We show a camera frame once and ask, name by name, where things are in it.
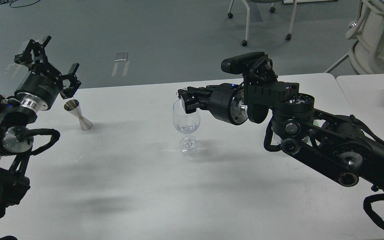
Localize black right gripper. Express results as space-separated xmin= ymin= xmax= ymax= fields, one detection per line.
xmin=177 ymin=84 xmax=248 ymax=125

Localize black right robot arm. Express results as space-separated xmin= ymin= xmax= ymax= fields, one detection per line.
xmin=177 ymin=52 xmax=384 ymax=230

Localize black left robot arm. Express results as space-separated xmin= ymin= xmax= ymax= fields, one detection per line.
xmin=0 ymin=36 xmax=81 ymax=218

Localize white office chair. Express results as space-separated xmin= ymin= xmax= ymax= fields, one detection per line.
xmin=326 ymin=0 xmax=384 ymax=75

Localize white rolling chair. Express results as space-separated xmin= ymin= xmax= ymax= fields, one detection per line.
xmin=223 ymin=0 xmax=300 ymax=48

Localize clear wine glass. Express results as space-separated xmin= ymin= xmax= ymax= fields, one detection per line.
xmin=172 ymin=100 xmax=201 ymax=156

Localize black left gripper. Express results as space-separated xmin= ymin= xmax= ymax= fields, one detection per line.
xmin=15 ymin=36 xmax=81 ymax=111

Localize steel double jigger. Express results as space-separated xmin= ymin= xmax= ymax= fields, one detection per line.
xmin=64 ymin=100 xmax=93 ymax=131

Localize black floor cables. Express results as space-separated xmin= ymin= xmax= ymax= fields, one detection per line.
xmin=0 ymin=0 xmax=42 ymax=14

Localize green bowl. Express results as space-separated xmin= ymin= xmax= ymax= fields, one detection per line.
xmin=272 ymin=127 xmax=288 ymax=144

